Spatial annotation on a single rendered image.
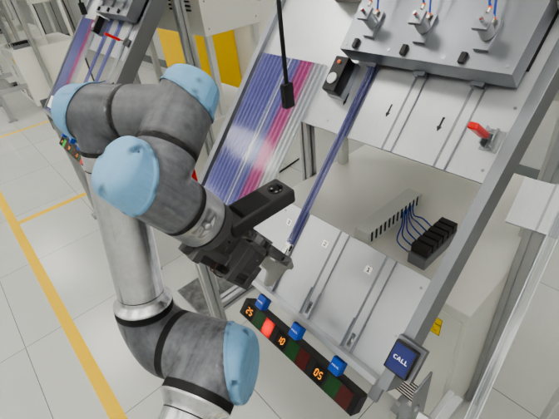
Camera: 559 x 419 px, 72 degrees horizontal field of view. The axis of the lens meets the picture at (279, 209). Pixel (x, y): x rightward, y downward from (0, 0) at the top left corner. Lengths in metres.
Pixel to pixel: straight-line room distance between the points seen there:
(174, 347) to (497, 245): 0.87
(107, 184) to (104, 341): 1.54
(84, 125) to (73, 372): 1.45
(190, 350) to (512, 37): 0.69
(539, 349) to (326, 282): 1.16
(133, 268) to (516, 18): 0.70
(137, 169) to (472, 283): 0.85
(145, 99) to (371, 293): 0.50
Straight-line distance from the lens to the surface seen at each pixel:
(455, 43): 0.76
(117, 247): 0.61
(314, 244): 0.82
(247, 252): 0.55
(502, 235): 1.23
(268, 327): 0.90
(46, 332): 2.12
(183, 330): 0.66
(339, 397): 0.81
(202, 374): 0.63
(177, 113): 0.46
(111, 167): 0.43
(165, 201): 0.43
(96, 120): 0.54
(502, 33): 0.75
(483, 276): 1.09
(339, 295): 0.78
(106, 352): 1.88
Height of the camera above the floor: 1.37
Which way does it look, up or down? 36 degrees down
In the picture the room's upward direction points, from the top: 7 degrees counter-clockwise
